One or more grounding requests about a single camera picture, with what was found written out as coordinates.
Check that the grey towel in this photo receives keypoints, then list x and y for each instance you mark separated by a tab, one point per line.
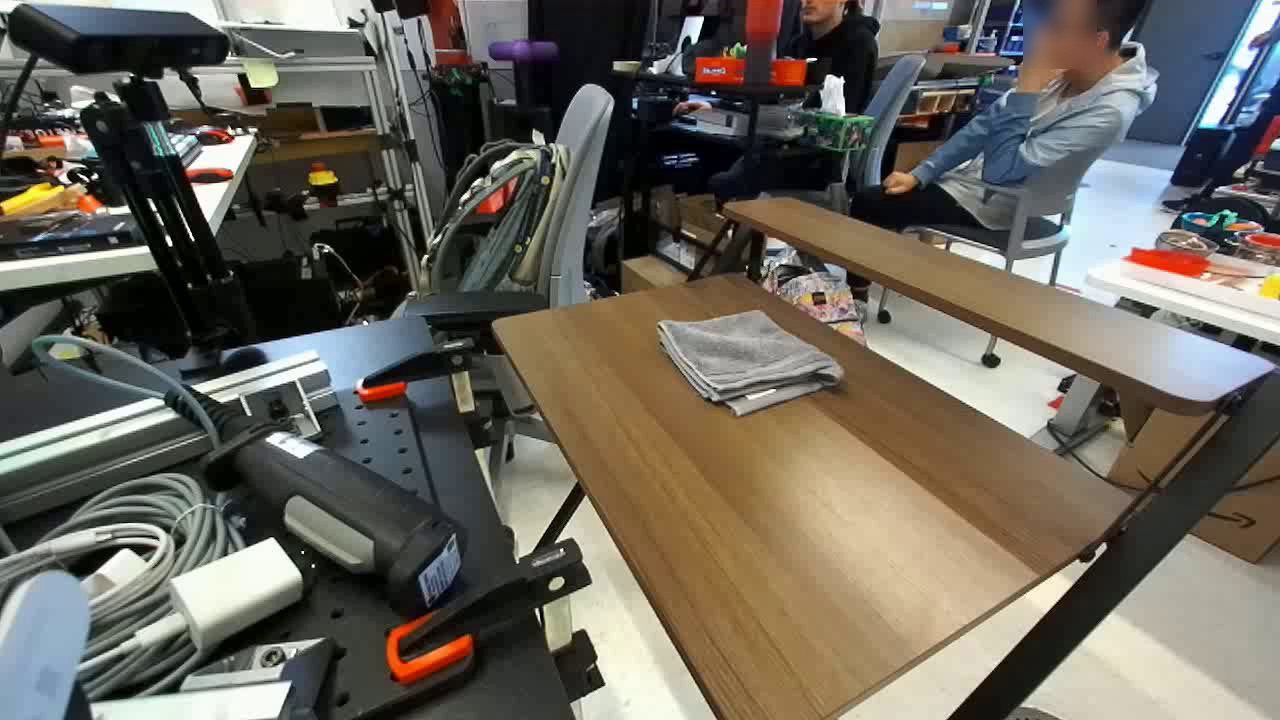
746	357

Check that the grey office chair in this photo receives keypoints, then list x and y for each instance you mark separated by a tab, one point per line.
580	202

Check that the black perforated board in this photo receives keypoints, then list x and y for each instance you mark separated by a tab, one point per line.
443	453

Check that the black clamp small orange grip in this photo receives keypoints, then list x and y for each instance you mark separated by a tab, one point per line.
384	395

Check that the green tissue box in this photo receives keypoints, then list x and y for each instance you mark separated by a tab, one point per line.
839	131

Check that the orange bin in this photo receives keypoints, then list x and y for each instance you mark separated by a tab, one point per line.
746	69

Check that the black grey handheld device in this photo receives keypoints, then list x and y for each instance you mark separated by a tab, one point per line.
347	514

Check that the purple object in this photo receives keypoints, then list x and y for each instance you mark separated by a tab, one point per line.
521	48

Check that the blue office chair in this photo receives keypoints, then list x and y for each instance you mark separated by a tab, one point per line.
884	106

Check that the person in black top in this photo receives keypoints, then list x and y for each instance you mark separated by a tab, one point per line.
845	60

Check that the black clamp large orange grip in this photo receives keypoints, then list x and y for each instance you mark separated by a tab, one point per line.
425	658

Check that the wooden desk shelf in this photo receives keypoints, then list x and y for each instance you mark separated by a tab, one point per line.
1014	305

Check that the grey rolling chair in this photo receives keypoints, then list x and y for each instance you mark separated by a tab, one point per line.
1035	234

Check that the white power adapter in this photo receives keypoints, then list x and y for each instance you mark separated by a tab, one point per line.
241	584

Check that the seated person grey hoodie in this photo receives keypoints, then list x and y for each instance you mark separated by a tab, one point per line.
1052	135

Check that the black silver flat device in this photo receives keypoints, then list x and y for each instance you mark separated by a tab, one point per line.
252	661

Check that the black tripod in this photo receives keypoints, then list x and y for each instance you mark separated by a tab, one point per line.
166	212

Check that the red flat object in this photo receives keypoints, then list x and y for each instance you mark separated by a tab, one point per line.
1164	261

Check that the white side table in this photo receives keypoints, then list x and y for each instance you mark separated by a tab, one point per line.
1174	299

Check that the white cluttered workbench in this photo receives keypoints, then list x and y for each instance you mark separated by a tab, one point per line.
80	266

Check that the cardboard box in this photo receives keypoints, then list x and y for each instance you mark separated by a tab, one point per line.
1243	514

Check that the yellow tool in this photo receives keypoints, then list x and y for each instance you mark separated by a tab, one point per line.
40	202

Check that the blue white rounded object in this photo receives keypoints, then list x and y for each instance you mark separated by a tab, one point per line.
40	653

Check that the black desk frame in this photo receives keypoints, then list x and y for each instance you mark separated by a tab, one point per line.
1132	544

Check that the aluminium rail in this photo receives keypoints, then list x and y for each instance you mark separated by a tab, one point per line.
107	435

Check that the black camera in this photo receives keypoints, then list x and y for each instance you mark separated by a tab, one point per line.
120	36

